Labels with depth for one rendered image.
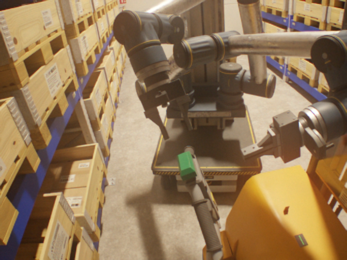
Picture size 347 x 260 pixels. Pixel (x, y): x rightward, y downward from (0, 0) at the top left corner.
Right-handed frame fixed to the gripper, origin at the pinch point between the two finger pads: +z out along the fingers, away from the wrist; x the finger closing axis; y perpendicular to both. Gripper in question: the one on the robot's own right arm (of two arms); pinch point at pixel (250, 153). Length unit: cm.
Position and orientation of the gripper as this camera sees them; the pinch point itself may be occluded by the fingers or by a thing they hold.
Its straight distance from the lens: 62.7
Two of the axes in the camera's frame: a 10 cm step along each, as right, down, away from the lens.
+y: -1.2, -5.5, 8.3
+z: -9.2, 3.7, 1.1
